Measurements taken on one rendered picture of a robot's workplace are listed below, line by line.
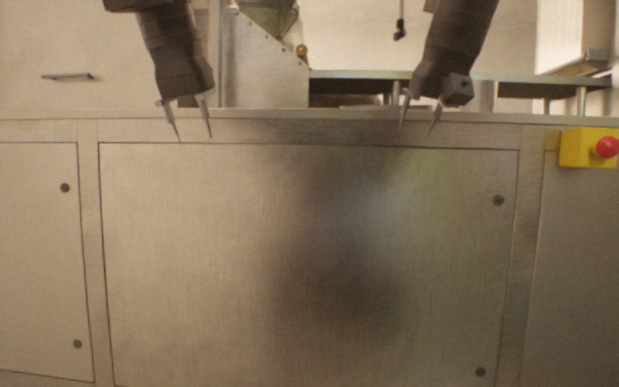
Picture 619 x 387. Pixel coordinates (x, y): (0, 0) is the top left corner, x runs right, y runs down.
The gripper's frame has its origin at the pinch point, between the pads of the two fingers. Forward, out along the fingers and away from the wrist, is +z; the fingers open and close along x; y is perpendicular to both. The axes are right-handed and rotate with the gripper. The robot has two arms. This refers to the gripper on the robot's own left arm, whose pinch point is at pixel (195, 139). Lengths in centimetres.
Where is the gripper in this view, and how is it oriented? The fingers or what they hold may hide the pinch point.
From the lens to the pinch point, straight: 49.9
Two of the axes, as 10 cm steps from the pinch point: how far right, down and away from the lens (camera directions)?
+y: 1.2, -4.9, 8.6
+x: -9.8, 0.8, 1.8
